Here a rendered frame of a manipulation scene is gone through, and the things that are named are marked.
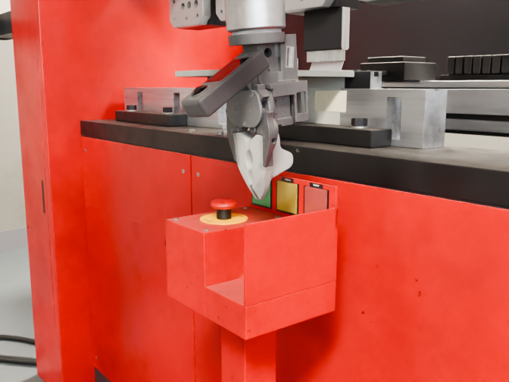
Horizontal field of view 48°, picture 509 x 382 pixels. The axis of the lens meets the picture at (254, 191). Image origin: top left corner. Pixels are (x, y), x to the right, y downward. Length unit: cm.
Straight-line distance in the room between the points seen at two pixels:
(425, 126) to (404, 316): 30
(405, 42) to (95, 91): 90
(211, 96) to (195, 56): 129
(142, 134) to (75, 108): 39
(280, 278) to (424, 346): 24
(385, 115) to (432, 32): 63
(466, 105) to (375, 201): 40
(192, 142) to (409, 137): 48
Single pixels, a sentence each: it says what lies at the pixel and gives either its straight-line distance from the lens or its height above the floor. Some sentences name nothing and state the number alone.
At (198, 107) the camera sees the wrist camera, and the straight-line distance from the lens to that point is 68.
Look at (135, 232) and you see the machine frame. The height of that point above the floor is 60.
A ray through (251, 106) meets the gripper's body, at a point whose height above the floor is 95.
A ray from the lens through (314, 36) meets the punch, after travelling 115.
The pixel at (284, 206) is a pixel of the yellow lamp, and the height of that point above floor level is 80.
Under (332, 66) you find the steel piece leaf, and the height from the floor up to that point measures 101.
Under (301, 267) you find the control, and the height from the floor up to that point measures 74.
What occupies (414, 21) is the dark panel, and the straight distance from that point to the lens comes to 164.
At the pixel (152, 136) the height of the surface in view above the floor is 86.
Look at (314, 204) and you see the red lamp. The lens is 82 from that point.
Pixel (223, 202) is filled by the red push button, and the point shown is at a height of 81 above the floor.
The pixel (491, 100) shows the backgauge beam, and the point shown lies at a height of 95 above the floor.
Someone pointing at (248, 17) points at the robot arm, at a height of 106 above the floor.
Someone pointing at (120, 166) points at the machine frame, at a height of 77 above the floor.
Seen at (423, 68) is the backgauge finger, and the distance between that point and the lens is 128.
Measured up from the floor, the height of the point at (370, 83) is 98.
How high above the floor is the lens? 98
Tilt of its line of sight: 10 degrees down
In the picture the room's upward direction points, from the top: straight up
